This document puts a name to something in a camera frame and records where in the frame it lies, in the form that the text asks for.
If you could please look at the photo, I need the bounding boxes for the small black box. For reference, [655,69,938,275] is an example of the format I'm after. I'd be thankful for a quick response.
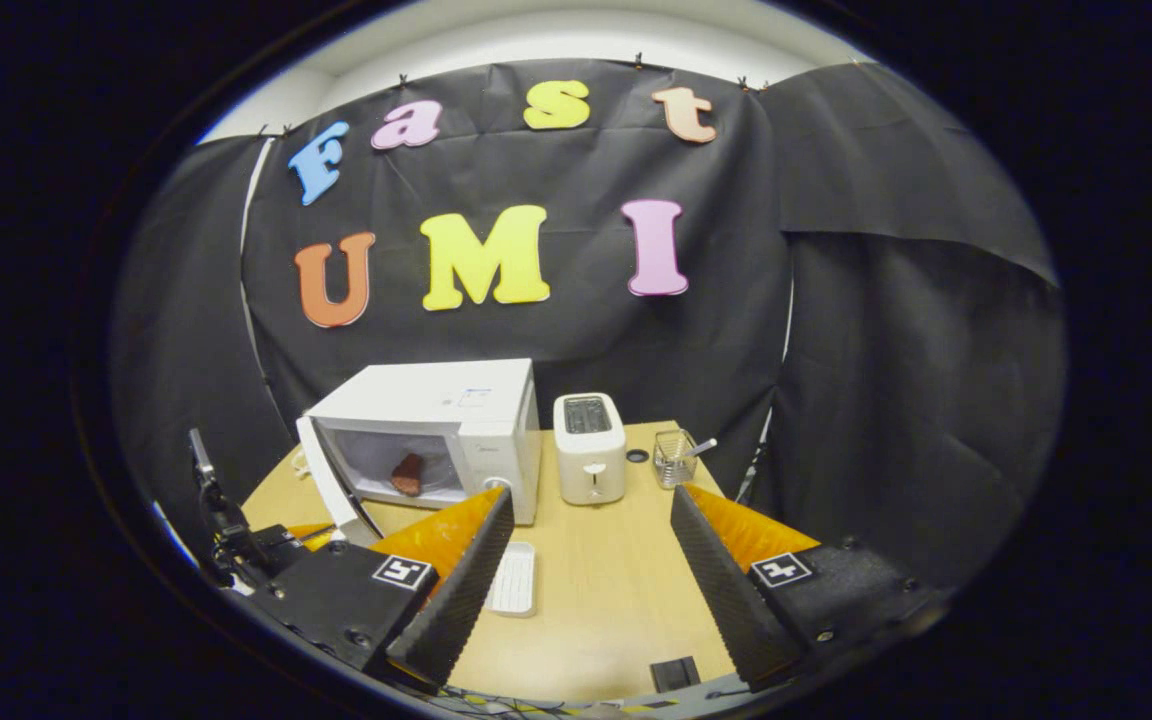
[649,656,702,694]

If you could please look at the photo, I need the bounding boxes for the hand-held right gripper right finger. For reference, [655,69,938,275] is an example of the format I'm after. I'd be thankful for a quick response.
[670,484,947,693]

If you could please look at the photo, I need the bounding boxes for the white rectangular dish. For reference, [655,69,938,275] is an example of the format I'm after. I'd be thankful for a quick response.
[483,541,538,618]

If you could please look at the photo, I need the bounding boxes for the white toaster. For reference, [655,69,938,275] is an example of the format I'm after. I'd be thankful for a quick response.
[553,392,628,506]

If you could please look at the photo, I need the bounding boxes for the white microwave oven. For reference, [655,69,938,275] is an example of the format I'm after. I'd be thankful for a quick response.
[296,358,543,546]

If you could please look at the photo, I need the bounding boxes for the wire cutlery holder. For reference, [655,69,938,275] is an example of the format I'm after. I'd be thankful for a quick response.
[653,429,699,490]

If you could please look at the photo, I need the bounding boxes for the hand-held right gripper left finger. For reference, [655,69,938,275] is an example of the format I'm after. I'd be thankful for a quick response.
[254,486,517,691]

